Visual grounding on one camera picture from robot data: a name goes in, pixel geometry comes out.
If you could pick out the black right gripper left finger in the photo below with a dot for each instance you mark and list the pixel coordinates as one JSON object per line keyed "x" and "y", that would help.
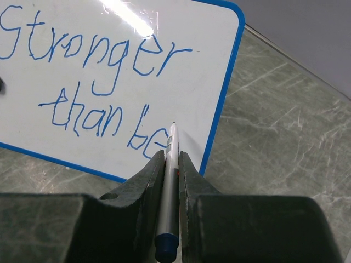
{"x": 117, "y": 227}

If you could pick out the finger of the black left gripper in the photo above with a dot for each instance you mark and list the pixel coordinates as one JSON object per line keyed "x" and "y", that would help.
{"x": 1, "y": 84}

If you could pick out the white blue whiteboard marker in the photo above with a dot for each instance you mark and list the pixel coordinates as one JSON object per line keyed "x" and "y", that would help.
{"x": 167, "y": 232}

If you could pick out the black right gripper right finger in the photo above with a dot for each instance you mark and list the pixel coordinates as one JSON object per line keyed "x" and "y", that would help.
{"x": 249, "y": 228}

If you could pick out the blue framed whiteboard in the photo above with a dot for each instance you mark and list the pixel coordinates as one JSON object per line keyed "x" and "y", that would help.
{"x": 96, "y": 85}

